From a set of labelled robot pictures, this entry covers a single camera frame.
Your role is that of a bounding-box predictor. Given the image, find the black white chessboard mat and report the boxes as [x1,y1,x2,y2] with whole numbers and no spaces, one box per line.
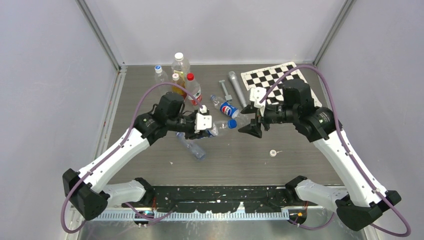
[240,62,307,105]

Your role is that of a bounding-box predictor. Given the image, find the red cap clear bottle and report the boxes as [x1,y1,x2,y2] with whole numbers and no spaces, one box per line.
[185,72,203,106]

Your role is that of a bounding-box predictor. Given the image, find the blue white cap bottle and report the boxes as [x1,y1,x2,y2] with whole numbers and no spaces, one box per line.
[154,65,169,84]

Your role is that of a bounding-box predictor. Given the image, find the amber liquid bottle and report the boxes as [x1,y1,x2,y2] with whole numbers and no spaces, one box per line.
[171,73,187,99]

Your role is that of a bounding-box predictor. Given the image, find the blue label clear bottle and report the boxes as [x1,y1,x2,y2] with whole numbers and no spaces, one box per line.
[199,120,231,139]

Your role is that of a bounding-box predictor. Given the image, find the blue bottle cap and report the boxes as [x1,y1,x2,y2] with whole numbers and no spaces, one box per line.
[227,119,237,129]

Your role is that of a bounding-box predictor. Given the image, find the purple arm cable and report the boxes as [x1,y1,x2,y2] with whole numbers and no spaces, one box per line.
[259,64,412,238]
[60,82,205,235]

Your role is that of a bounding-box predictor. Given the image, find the white bottle cap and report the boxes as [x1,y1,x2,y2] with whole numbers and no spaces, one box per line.
[269,149,278,158]

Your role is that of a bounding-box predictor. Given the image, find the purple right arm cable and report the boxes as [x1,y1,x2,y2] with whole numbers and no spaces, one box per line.
[259,64,412,238]

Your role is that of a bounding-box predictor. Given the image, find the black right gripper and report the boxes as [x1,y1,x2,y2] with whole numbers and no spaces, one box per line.
[238,101,298,138]

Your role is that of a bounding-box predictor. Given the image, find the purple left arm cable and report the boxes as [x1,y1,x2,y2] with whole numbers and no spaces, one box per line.
[60,82,205,235]

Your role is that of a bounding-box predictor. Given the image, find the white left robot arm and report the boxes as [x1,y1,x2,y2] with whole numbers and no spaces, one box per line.
[62,92,213,221]

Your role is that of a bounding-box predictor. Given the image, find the silver microphone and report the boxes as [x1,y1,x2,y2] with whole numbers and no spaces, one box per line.
[228,71,248,108]

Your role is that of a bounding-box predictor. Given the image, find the tall white cap bottle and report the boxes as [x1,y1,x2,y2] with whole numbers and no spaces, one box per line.
[171,52,191,80]

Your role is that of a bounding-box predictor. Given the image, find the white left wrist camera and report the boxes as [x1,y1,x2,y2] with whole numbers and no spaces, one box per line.
[194,105,213,132]

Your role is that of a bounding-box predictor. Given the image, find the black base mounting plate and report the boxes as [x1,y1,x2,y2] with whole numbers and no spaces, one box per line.
[130,185,314,214]

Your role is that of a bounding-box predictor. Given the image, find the clear bottle pink label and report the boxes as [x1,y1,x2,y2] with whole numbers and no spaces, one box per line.
[176,132,206,161]

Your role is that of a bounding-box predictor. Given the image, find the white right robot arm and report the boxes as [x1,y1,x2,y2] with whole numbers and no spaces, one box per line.
[240,79,401,231]

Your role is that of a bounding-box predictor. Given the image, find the Pepsi label clear bottle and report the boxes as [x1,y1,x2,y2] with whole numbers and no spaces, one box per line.
[210,95,250,127]

